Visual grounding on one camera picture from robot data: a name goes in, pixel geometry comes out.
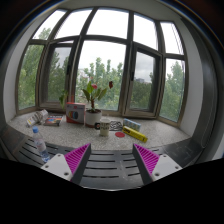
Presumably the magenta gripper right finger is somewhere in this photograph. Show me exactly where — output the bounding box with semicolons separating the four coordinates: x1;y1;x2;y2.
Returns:
132;144;182;185

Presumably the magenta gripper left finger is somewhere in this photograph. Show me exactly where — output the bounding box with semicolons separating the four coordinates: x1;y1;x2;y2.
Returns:
42;143;91;185

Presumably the clear plastic water bottle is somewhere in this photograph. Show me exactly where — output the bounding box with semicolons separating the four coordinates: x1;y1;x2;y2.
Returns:
32;126;50;162

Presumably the yellow glue box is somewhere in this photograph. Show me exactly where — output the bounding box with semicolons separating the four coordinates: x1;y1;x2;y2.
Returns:
122;126;148;143

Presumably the red round coaster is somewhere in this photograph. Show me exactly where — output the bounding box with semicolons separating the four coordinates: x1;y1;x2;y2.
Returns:
115;132;125;138

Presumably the black tape roll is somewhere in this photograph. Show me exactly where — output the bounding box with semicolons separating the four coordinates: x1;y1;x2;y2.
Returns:
94;122;100;130

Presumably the colourful pencil box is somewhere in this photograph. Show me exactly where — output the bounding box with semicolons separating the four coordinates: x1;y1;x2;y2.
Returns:
44;115;63;126

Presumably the light blue tissue pack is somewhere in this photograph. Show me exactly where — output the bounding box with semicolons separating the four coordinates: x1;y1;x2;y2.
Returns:
123;119;141;131

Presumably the red and white box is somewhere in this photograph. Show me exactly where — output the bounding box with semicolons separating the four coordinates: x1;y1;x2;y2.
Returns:
66;102;85;124

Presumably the white pot with plant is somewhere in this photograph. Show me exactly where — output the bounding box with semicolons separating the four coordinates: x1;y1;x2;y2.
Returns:
83;81;107;128

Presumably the white mug with print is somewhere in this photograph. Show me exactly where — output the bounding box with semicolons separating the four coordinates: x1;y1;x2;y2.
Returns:
100;118;110;136

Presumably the black white patterned card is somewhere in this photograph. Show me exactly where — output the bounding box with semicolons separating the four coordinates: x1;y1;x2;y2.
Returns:
110;121;123;131

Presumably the white printed packet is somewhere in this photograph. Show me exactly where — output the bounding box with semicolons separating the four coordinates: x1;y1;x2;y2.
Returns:
26;109;48;127

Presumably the brown window frame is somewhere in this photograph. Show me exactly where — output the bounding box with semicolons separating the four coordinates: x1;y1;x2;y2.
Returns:
16;6;186;125

